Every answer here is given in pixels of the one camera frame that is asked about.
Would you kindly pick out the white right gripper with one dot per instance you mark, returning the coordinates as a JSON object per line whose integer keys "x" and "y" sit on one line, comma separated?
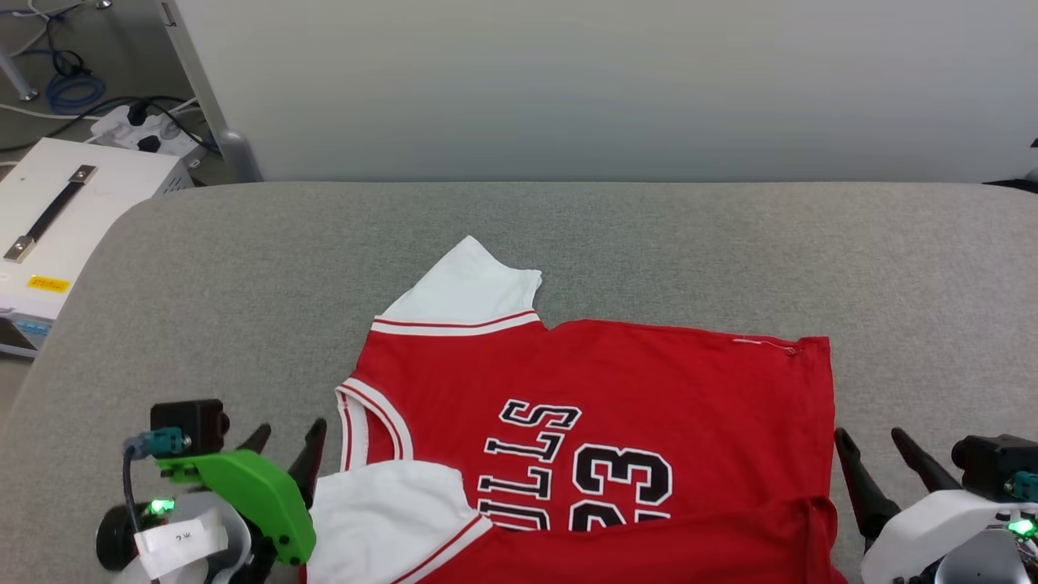
{"x": 908, "y": 543}

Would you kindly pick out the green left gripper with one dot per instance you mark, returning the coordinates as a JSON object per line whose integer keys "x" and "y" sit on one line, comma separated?
{"x": 259, "y": 495}

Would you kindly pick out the red white basketball jersey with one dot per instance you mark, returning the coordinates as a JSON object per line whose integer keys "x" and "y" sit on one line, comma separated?
{"x": 616, "y": 381}

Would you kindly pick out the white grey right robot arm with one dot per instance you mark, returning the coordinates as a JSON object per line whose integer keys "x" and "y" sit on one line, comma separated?
{"x": 981, "y": 564}

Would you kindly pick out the white paper label tag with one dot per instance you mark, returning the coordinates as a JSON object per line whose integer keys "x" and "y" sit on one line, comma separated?
{"x": 182, "y": 539}

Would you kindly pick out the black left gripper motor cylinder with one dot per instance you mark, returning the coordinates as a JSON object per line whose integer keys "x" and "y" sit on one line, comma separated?
{"x": 113, "y": 539}

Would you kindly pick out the grey partition foot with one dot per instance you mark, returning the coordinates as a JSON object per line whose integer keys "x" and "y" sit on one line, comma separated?
{"x": 239, "y": 158}

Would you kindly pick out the black grey chair base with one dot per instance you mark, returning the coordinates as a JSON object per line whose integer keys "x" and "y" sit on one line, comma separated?
{"x": 1018, "y": 185}

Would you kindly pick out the white power strip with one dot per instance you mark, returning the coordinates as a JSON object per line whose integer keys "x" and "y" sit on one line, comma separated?
{"x": 150, "y": 134}

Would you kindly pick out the grey metal table leg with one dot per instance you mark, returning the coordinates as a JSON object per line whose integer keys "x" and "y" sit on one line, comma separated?
{"x": 16, "y": 81}

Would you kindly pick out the white partition panel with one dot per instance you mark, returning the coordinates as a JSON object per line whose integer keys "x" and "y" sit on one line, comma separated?
{"x": 608, "y": 89}

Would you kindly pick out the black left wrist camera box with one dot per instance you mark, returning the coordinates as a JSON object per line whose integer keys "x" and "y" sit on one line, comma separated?
{"x": 190, "y": 426}

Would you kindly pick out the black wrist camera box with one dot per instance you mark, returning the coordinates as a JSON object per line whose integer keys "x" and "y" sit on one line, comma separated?
{"x": 190, "y": 426}
{"x": 993, "y": 466}

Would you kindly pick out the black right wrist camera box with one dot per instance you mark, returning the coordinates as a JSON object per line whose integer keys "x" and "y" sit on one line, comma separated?
{"x": 993, "y": 466}

